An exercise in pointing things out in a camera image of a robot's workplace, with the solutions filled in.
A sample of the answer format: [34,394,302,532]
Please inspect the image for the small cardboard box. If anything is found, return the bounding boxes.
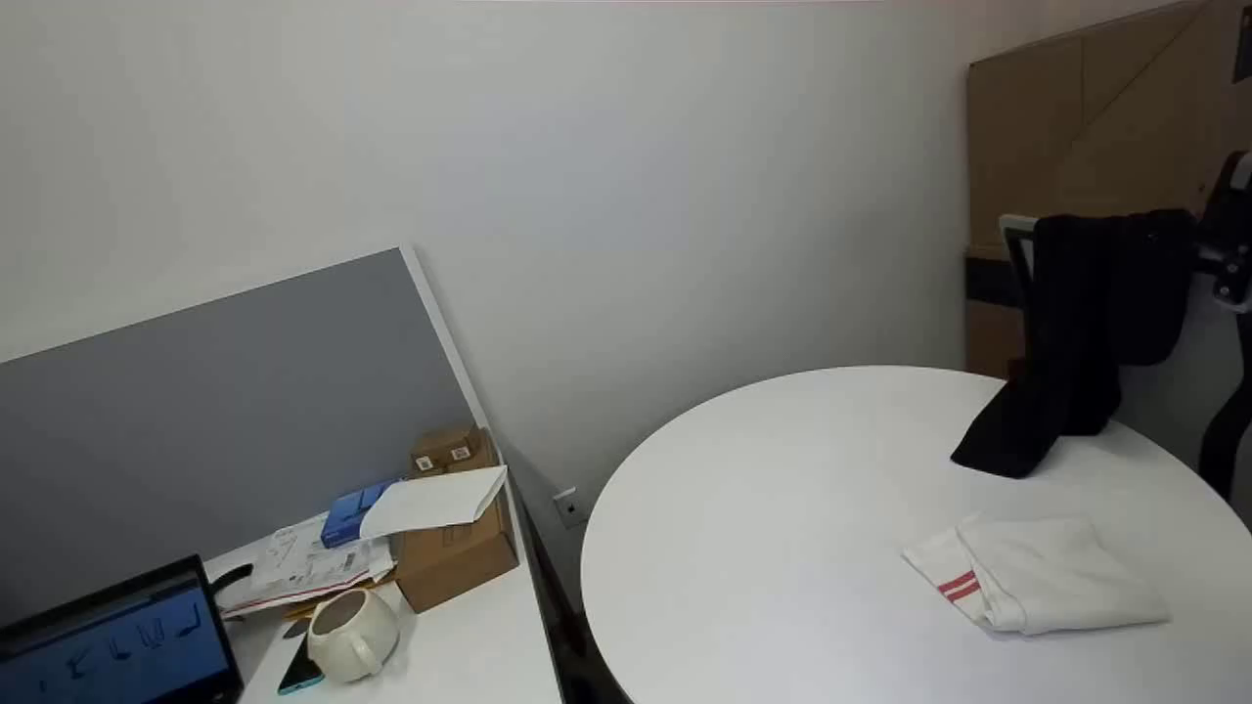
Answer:
[408,428,499,482]

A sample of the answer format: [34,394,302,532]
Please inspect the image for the white towel with red stripes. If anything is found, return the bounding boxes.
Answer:
[898,507,1175,643]

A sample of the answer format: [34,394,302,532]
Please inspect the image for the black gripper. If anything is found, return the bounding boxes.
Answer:
[1202,150,1252,309]

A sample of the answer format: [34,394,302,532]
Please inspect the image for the clear tape roll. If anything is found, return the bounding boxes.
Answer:
[306,584,408,688]

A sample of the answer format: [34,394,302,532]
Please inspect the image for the large cardboard box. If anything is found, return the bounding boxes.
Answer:
[387,489,521,617]

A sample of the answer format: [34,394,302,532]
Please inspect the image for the grey partition panel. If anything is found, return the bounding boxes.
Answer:
[0,241,524,628]

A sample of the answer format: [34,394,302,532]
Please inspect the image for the printed paper sheets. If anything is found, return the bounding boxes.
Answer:
[202,511,398,617]

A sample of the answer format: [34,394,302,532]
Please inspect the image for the brown cardboard sheet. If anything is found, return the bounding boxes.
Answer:
[962,0,1252,385]

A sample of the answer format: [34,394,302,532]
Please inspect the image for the black laptop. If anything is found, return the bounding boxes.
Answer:
[0,555,248,704]

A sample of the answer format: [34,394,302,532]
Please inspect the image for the blue cloth item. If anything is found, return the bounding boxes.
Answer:
[315,482,390,550]

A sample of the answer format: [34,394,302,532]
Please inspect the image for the black jacket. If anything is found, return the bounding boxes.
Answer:
[952,207,1202,482]

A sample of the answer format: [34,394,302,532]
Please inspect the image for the white envelope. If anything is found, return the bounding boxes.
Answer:
[357,461,510,544]

